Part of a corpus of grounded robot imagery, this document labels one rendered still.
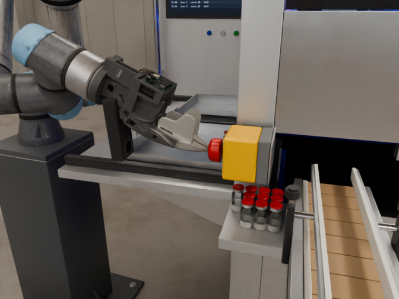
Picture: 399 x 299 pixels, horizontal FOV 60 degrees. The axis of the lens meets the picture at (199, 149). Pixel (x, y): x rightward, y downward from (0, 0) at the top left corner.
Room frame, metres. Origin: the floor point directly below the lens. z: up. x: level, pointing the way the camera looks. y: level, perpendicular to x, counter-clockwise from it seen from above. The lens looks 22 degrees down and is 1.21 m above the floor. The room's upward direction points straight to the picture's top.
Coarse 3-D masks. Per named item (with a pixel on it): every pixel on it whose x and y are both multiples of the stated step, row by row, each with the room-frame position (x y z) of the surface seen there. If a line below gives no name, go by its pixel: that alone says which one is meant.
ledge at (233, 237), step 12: (228, 216) 0.51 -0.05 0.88; (228, 228) 0.48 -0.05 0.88; (240, 228) 0.48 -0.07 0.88; (252, 228) 0.48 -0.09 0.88; (228, 240) 0.45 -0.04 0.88; (240, 240) 0.44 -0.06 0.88; (252, 240) 0.44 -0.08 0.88; (264, 240) 0.44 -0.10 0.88; (276, 240) 0.44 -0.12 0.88; (252, 252) 0.44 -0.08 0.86; (264, 252) 0.43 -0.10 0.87; (276, 252) 0.43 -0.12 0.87
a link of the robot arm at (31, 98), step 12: (24, 84) 0.63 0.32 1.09; (36, 84) 0.63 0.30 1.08; (24, 96) 0.62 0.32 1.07; (36, 96) 0.62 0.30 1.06; (48, 96) 0.62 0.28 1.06; (60, 96) 0.62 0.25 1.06; (72, 96) 0.64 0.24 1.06; (24, 108) 0.62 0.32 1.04; (36, 108) 0.63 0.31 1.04; (48, 108) 0.64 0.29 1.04; (60, 108) 0.65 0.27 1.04; (72, 108) 0.66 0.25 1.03
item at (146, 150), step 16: (208, 128) 0.92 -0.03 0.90; (224, 128) 0.91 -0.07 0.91; (144, 144) 0.85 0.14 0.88; (160, 144) 0.85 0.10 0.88; (128, 160) 0.71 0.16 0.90; (144, 160) 0.70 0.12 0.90; (160, 160) 0.69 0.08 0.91; (176, 160) 0.68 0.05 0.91; (192, 160) 0.67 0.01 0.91; (208, 160) 0.74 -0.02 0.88
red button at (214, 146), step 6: (216, 138) 0.53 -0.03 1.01; (210, 144) 0.52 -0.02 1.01; (216, 144) 0.52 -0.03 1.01; (222, 144) 0.54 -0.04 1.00; (210, 150) 0.52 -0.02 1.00; (216, 150) 0.51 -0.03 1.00; (222, 150) 0.52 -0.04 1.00; (210, 156) 0.52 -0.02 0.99; (216, 156) 0.51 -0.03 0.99; (222, 156) 0.54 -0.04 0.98
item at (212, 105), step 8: (192, 96) 1.24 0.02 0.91; (200, 96) 1.28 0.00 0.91; (208, 96) 1.27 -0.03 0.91; (216, 96) 1.27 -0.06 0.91; (224, 96) 1.26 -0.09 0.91; (232, 96) 1.25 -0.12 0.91; (184, 104) 1.13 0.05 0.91; (192, 104) 1.23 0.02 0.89; (200, 104) 1.25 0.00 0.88; (208, 104) 1.25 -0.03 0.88; (216, 104) 1.25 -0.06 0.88; (224, 104) 1.25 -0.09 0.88; (232, 104) 1.25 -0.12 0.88; (184, 112) 1.13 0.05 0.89; (200, 112) 1.15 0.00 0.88; (208, 112) 1.15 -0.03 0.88; (216, 112) 1.15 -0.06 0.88; (224, 112) 1.15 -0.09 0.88; (232, 112) 1.15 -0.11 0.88; (224, 120) 1.00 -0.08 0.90; (232, 120) 0.99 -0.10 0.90
